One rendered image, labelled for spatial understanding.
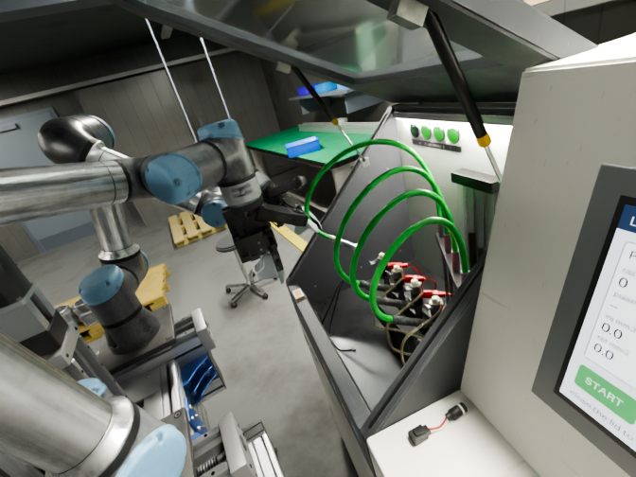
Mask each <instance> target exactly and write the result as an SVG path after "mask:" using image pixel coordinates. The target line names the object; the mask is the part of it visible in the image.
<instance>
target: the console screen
mask: <svg viewBox="0 0 636 477"><path fill-rule="evenodd" d="M531 391H532V392H533V393H534V394H535V395H536V396H537V397H538V398H540V399H541V400H542V401H543V402H544V403H545V404H547V405H548V406H549V407H550V408H551V409H552V410H554V411H555V412H556V413H557V414H558V415H560V416H561V417H562V418H563V419H564V420H565V421H567V422H568V423H569V424H570V425H571V426H572V427H574V428H575V429H576V430H577V431H578V432H579V433H581V434H582V435H583V436H584V437H585V438H587V439H588V440H589V441H590V442H591V443H592V444H593V445H595V446H596V447H597V448H598V449H599V450H600V451H602V452H603V453H604V454H605V455H606V456H607V457H608V458H609V459H610V460H611V461H612V462H614V463H615V464H616V465H617V466H618V467H619V468H621V469H622V470H623V471H624V472H625V473H627V474H628V475H629V476H630V477H636V168H634V167H627V166H620V165H614V164H607V163H604V164H602V165H601V166H600V169H599V172H598V175H597V178H596V181H595V185H594V188H593V191H592V196H591V199H590V202H589V205H588V209H587V212H586V215H585V218H584V220H583V224H582V227H581V230H580V233H579V237H578V240H577V243H576V245H575V249H574V254H573V257H572V261H571V264H570V267H569V270H568V273H567V276H566V279H565V282H564V285H563V289H562V292H561V295H560V297H559V301H558V304H557V307H556V313H555V316H554V319H553V322H552V325H551V328H550V331H549V334H548V338H547V341H546V344H545V347H544V350H543V353H542V356H541V359H540V362H539V368H538V371H537V374H536V377H535V380H534V383H533V386H532V390H531Z"/></svg>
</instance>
